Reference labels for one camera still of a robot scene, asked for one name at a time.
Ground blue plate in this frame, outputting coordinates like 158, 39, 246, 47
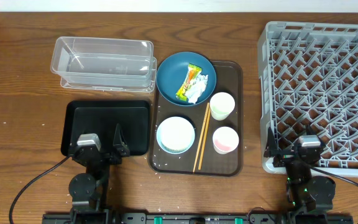
156, 52, 217, 106

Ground grey dishwasher rack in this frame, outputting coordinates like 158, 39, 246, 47
257, 21, 358, 177

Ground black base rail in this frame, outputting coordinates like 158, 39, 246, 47
41, 212, 354, 224

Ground white cup pink inside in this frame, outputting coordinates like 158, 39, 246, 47
213, 126, 239, 154

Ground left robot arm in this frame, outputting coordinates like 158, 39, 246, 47
68, 124, 130, 223

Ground brown serving tray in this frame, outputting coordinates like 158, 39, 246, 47
148, 60, 244, 177

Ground yellow green snack wrapper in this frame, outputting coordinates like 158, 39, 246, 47
175, 63, 202, 101

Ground wooden chopstick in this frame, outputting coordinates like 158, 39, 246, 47
193, 103, 209, 173
198, 103, 211, 170

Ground clear plastic waste bin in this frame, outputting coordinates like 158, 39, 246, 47
50, 37, 157, 93

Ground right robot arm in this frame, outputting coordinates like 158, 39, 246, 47
264, 128, 336, 223

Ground black plastic tray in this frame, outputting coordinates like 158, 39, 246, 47
61, 100, 150, 156

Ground light blue rice bowl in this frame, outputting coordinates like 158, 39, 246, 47
156, 116, 195, 154

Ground white tissue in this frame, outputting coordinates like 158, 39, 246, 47
185, 75, 208, 104

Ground white cup green inside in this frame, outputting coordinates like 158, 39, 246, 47
209, 92, 236, 121

